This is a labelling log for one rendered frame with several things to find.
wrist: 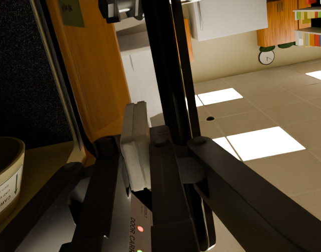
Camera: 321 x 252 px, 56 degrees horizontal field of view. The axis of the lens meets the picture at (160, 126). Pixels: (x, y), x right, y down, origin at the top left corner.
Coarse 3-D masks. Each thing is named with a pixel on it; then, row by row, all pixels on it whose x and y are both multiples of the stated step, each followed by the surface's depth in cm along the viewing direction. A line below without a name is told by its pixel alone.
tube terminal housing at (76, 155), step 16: (32, 0) 39; (64, 144) 45; (32, 160) 42; (48, 160) 41; (64, 160) 40; (80, 160) 46; (32, 176) 38; (48, 176) 37; (32, 192) 34; (16, 208) 31; (0, 224) 29
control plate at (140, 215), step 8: (136, 200) 44; (136, 208) 42; (144, 208) 44; (136, 216) 41; (144, 216) 42; (136, 224) 39; (144, 224) 40; (152, 224) 41; (136, 232) 38; (144, 232) 39; (136, 240) 36; (144, 240) 37; (136, 248) 35; (144, 248) 36
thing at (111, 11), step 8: (104, 0) 18; (112, 0) 18; (120, 0) 19; (128, 0) 19; (136, 0) 19; (104, 8) 19; (112, 8) 19; (120, 8) 19; (128, 8) 19; (136, 8) 19; (104, 16) 19; (112, 16) 19; (128, 16) 20
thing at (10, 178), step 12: (0, 144) 37; (12, 144) 35; (24, 144) 33; (0, 156) 37; (12, 156) 35; (0, 168) 37; (12, 168) 29; (0, 180) 27; (12, 180) 29; (0, 192) 28; (12, 192) 30; (0, 204) 28; (12, 204) 31; (0, 216) 29
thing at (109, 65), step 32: (64, 0) 32; (96, 0) 25; (64, 32) 36; (96, 32) 27; (128, 32) 22; (64, 64) 41; (96, 64) 30; (128, 64) 23; (96, 96) 34; (128, 96) 26; (192, 96) 18; (96, 128) 38; (192, 128) 19
